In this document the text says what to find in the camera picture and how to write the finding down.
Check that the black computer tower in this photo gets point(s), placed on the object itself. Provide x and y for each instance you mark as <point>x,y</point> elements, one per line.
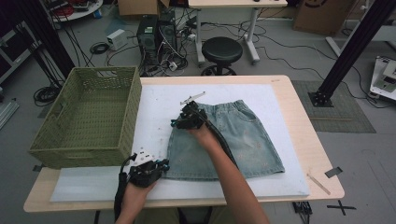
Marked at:
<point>168,37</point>
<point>148,40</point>

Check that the grey metal rack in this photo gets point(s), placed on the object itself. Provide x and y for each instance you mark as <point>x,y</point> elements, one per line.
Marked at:
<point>18,57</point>

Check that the white equipment platform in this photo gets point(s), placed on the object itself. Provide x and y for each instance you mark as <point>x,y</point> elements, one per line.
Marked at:
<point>384,77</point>

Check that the black tape piece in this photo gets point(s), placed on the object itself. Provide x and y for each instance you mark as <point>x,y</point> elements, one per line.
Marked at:
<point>333,172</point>

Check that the small white box device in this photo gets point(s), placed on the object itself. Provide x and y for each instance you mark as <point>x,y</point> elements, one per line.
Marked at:
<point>116,39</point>

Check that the white foam mat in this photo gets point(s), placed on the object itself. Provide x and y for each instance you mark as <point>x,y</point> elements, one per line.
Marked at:
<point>155,102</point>

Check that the black round stool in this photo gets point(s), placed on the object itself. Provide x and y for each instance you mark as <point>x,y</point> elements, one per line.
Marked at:
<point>221,49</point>

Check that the green woven basket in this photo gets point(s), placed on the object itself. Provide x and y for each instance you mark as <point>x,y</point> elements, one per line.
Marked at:
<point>87,124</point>

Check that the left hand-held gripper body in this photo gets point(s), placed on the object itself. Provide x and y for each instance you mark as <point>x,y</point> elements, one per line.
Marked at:
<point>143,175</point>

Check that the grey gridded floor mat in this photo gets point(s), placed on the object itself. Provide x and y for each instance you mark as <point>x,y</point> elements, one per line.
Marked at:
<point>342,118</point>

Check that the round white table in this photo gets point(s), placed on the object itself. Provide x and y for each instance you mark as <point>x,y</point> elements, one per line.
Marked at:
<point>84,12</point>

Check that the person's left hand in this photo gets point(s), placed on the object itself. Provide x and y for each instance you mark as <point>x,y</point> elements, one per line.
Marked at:
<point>135,199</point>

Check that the light wooden table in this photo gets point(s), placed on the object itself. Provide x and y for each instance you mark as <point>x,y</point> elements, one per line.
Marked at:
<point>314,149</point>

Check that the aluminium profile rail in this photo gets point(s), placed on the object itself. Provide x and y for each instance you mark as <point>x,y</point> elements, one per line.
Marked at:
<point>7,113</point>

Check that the large cardboard box black print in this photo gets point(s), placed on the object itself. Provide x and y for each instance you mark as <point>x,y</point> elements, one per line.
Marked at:
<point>323,15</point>

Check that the wooden desk white legs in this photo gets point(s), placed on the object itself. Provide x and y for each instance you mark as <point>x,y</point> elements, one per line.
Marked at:
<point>236,3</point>

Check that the person's right hand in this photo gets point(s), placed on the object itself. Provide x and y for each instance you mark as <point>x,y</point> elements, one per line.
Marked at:
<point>207,138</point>

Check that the thin wooden stick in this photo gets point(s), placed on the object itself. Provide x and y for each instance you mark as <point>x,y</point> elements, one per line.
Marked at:
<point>318,183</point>

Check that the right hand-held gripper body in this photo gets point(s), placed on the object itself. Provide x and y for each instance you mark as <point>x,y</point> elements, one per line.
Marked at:
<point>193,119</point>

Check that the black metal post with base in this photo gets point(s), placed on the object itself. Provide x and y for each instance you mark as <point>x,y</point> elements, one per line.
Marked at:
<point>353,49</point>

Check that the light blue denim skirt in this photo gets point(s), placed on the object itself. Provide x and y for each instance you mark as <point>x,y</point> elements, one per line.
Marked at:
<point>249,146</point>

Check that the plain cardboard box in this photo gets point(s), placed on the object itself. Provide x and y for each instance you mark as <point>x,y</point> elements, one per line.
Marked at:
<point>140,6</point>

